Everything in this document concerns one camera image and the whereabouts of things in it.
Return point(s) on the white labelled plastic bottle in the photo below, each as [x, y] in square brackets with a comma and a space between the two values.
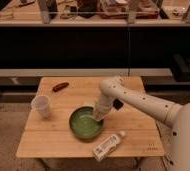
[108, 145]

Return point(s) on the white plastic cup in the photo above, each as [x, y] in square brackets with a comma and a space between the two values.
[41, 104]

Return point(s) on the long wooden shelf bench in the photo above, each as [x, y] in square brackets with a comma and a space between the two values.
[31, 77]

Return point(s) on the brown sausage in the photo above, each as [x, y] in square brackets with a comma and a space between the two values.
[60, 86]

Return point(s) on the small black square object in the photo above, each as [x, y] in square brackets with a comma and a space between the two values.
[117, 104]

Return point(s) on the wooden folding table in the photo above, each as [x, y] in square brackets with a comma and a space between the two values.
[52, 137]

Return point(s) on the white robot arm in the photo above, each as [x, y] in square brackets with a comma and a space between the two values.
[172, 114]

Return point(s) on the black equipment on right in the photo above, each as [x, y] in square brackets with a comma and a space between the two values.
[180, 67]

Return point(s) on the green ceramic bowl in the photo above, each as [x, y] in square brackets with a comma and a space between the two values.
[83, 125]

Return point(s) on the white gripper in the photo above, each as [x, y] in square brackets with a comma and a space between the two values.
[102, 107]

